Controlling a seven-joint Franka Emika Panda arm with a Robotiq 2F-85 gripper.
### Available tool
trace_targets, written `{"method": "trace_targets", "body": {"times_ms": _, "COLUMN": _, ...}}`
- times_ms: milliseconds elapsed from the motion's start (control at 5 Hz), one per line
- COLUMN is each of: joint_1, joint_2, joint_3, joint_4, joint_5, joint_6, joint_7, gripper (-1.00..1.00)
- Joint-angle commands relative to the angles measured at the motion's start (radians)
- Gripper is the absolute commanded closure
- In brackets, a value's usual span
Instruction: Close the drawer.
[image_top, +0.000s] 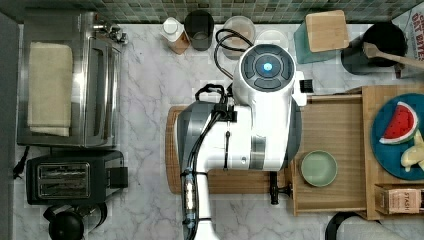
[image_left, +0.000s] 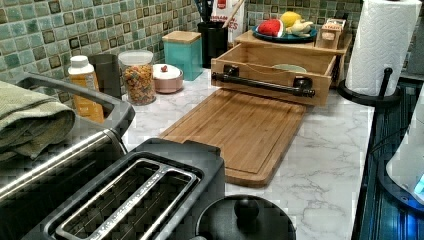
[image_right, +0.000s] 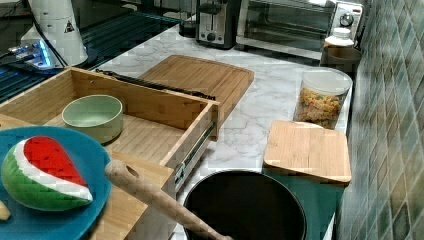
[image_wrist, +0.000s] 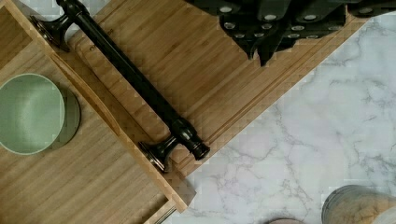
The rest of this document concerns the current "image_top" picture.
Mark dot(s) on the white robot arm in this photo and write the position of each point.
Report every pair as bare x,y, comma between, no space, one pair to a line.
256,125

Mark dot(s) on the wooden drawer organizer shelf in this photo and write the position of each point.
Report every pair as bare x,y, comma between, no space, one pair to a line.
373,97

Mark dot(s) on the bamboo cutting board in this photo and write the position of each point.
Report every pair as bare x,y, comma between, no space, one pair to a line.
219,181

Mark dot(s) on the glass jar with pasta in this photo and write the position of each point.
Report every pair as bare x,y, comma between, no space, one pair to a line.
233,45

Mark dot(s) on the orange bottle with white cap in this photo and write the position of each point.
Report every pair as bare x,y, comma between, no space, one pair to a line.
174,35

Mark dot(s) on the dark grey cup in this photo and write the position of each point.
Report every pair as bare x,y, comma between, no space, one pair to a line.
199,26

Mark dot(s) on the green ceramic bowl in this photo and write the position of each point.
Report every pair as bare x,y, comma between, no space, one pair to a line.
319,168

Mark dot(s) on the stainless toaster oven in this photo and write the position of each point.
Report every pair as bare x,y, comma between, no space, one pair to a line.
96,45

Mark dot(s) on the teal canister with wooden lid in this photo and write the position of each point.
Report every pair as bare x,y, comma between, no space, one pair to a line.
320,36

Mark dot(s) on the black toaster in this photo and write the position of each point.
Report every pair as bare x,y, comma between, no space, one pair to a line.
75,177

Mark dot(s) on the black paper towel holder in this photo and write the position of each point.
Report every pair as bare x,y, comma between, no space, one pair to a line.
334,224

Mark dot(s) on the folded beige towel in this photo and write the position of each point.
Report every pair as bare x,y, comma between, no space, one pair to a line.
50,78

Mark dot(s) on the wooden spoon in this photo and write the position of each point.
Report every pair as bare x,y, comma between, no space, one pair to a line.
372,51

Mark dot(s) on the black kettle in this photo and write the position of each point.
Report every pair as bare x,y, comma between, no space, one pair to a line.
74,222

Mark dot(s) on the paper towel roll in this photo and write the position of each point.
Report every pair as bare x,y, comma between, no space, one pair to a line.
356,228

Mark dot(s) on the blue plate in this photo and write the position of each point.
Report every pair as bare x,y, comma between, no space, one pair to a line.
389,156

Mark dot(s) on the toy watermelon slice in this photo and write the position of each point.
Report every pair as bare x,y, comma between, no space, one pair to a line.
402,126

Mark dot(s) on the black utensil holder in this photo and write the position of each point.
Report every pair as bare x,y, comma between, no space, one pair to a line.
388,38

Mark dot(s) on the stash tea box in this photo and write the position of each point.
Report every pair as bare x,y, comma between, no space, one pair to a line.
391,201

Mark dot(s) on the cereal box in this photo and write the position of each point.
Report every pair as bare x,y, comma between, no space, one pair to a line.
412,25

